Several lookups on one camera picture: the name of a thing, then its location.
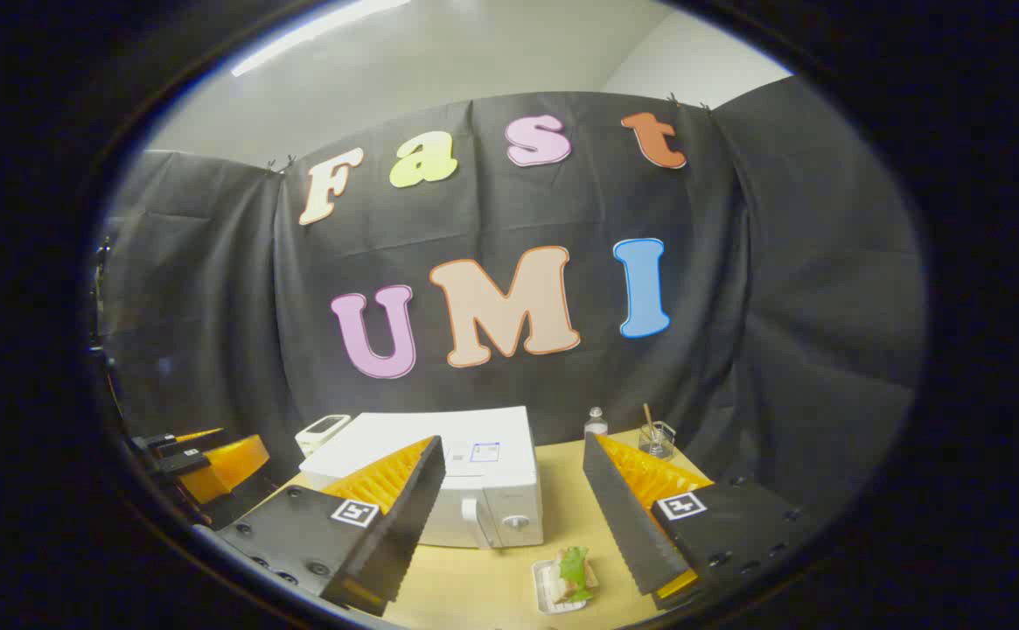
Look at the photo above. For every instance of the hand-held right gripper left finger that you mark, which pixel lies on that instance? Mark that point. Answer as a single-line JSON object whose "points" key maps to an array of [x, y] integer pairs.
{"points": [[408, 516]]}

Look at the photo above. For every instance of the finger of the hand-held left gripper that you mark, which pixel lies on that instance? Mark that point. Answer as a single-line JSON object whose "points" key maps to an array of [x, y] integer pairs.
{"points": [[229, 465], [164, 441]]}

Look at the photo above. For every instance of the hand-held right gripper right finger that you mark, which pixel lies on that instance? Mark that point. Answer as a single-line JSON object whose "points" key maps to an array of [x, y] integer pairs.
{"points": [[623, 516]]}

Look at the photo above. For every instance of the lettuce sandwich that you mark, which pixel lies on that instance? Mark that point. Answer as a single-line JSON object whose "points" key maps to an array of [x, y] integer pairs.
{"points": [[574, 573]]}

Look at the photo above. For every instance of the white plastic food tray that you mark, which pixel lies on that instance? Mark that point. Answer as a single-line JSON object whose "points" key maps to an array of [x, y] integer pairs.
{"points": [[544, 586]]}

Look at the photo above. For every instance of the white microwave oven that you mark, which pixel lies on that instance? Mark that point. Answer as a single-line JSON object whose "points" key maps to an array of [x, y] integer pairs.
{"points": [[492, 429]]}

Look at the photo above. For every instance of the clear glass cup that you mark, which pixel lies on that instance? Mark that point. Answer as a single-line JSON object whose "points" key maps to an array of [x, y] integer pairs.
{"points": [[658, 444]]}

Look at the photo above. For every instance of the small clear bottle pink label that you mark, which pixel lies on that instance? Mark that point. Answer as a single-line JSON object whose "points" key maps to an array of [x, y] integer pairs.
{"points": [[596, 426]]}

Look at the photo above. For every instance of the white toaster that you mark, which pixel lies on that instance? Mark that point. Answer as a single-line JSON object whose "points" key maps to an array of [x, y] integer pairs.
{"points": [[321, 431]]}

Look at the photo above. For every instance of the wooden stick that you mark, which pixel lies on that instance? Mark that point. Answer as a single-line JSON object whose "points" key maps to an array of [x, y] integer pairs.
{"points": [[648, 418]]}

